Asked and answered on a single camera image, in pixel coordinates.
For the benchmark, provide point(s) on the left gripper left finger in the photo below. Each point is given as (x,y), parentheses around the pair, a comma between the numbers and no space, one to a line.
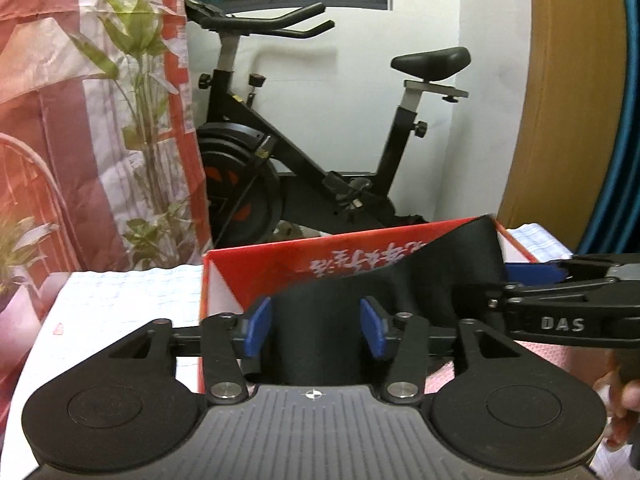
(226,340)

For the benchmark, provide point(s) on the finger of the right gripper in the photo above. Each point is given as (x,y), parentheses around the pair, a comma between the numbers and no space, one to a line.
(578,268)
(515,293)

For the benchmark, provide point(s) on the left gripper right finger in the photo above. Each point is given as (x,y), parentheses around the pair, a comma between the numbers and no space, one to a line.
(402,343)

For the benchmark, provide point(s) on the pink soft cloth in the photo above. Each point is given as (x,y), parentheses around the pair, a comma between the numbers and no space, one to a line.
(583,363)

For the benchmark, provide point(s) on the black sleep mask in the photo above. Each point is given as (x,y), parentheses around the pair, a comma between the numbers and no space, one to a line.
(315,337)

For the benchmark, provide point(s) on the person right hand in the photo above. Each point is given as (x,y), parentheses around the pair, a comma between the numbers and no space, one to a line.
(619,388)

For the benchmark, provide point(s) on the red strawberry cardboard box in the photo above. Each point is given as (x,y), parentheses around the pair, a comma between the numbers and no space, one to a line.
(234,279)

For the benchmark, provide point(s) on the blue plaid tablecloth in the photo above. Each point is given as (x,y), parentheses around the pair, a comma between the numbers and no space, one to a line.
(113,389)

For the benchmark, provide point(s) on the pink printed backdrop cloth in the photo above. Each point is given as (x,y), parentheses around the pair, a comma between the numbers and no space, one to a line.
(100,170)

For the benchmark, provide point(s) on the wooden door frame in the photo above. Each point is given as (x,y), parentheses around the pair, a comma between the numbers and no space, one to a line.
(574,95)

